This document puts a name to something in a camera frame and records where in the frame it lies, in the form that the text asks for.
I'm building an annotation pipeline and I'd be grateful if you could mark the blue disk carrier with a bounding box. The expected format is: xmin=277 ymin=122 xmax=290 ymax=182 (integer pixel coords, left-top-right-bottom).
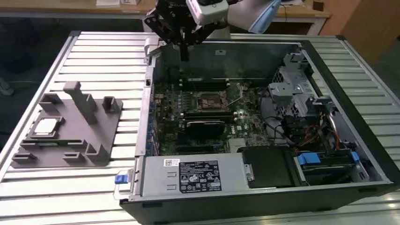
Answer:
xmin=296 ymin=151 xmax=321 ymax=166

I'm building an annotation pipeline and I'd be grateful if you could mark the wooden desk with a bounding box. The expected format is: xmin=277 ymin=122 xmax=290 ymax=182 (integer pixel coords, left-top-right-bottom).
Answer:
xmin=0 ymin=0 xmax=332 ymax=36

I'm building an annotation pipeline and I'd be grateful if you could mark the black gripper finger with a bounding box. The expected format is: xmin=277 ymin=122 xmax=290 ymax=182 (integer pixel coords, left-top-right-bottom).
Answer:
xmin=144 ymin=8 xmax=185 ymax=62
xmin=184 ymin=23 xmax=213 ymax=62

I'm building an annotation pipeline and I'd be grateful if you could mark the silver chipset heatsink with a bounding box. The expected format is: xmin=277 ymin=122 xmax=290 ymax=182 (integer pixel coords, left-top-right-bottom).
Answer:
xmin=229 ymin=138 xmax=246 ymax=153

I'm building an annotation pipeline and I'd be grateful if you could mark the metal socket cover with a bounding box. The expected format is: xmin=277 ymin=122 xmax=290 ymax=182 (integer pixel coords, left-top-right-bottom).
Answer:
xmin=220 ymin=82 xmax=250 ymax=105

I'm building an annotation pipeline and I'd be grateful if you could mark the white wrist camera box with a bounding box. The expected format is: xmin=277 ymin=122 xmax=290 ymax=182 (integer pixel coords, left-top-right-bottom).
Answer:
xmin=186 ymin=0 xmax=229 ymax=25

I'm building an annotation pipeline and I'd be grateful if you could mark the green motherboard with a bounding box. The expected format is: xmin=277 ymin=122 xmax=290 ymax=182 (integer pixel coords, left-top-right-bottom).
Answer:
xmin=152 ymin=79 xmax=274 ymax=157

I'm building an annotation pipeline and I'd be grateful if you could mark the black graphics card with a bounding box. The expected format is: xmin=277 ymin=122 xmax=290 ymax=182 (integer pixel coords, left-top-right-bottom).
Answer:
xmin=185 ymin=120 xmax=225 ymax=139

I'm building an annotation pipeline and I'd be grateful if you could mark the black power supply label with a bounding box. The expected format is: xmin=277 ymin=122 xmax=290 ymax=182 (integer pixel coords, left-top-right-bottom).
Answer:
xmin=177 ymin=160 xmax=220 ymax=194

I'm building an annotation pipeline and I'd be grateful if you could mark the metal disk bay cage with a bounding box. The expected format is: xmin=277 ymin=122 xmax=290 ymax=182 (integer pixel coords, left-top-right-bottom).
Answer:
xmin=268 ymin=65 xmax=317 ymax=118

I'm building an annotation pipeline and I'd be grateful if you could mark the black PC case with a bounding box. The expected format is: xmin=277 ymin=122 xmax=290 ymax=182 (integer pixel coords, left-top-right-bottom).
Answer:
xmin=118 ymin=33 xmax=400 ymax=225

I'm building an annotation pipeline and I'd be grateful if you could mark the silver green-edged CPU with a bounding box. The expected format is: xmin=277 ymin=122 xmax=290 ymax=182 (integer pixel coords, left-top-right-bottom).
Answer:
xmin=33 ymin=118 xmax=60 ymax=136

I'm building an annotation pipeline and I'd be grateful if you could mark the red wire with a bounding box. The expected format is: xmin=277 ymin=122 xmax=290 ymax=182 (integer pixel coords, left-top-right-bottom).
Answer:
xmin=306 ymin=125 xmax=341 ymax=151

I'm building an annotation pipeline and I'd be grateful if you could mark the CPU socket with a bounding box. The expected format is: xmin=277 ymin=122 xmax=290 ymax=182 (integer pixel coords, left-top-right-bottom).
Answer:
xmin=193 ymin=91 xmax=230 ymax=112

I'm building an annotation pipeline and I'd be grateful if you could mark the grey parts rack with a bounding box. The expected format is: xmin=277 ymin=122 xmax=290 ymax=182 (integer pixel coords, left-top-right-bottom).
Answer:
xmin=10 ymin=81 xmax=125 ymax=169

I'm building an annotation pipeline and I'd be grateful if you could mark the grey power supply unit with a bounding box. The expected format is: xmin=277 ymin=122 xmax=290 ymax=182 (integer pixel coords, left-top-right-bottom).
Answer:
xmin=137 ymin=153 xmax=254 ymax=203

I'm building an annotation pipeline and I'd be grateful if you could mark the black plastic shroud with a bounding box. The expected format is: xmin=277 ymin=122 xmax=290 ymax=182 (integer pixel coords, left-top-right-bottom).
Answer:
xmin=241 ymin=146 xmax=297 ymax=189

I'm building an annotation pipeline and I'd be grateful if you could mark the wooden cabinet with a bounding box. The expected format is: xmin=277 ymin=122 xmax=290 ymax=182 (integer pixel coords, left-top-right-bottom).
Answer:
xmin=338 ymin=0 xmax=400 ymax=68

